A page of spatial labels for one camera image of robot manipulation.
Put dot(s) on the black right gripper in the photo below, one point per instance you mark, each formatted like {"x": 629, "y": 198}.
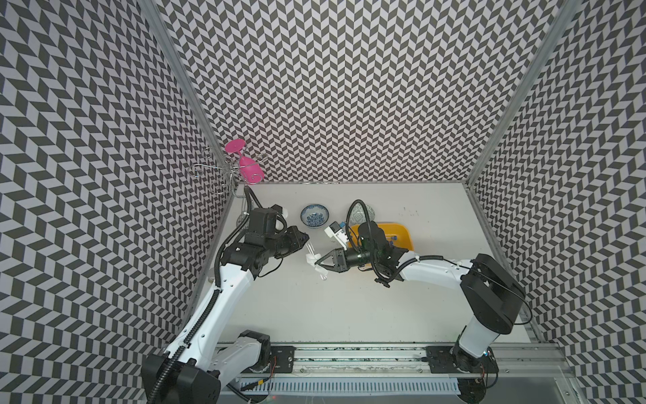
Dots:
{"x": 339, "y": 259}

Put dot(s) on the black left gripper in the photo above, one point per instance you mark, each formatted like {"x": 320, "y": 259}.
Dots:
{"x": 294, "y": 234}

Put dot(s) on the white wiping cloth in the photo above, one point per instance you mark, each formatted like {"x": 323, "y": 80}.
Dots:
{"x": 311, "y": 259}

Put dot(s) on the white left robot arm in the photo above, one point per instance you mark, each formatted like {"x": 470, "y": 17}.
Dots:
{"x": 192, "y": 369}

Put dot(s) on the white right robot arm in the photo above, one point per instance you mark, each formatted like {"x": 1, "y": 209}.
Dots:
{"x": 494, "y": 296}

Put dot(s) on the blue floral ceramic bowl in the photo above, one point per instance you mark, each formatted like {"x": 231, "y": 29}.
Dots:
{"x": 314, "y": 215}

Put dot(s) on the green patterned ceramic bowl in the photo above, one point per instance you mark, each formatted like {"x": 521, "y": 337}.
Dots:
{"x": 357, "y": 215}

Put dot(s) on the yellow plastic tub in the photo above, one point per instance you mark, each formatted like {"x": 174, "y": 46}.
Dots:
{"x": 388, "y": 228}

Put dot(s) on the pink plastic cup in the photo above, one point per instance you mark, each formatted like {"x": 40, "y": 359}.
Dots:
{"x": 235, "y": 146}
{"x": 250, "y": 170}

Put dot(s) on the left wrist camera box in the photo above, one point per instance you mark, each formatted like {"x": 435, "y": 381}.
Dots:
{"x": 280, "y": 210}

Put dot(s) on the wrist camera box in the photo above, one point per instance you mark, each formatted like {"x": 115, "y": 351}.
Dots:
{"x": 280, "y": 210}
{"x": 336, "y": 232}

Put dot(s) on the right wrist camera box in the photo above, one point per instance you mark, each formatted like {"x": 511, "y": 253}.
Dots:
{"x": 336, "y": 232}

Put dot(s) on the chrome wire cup stand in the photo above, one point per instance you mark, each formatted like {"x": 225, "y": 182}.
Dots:
{"x": 229, "y": 176}

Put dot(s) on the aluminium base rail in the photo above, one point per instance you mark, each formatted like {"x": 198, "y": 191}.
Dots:
{"x": 345, "y": 360}

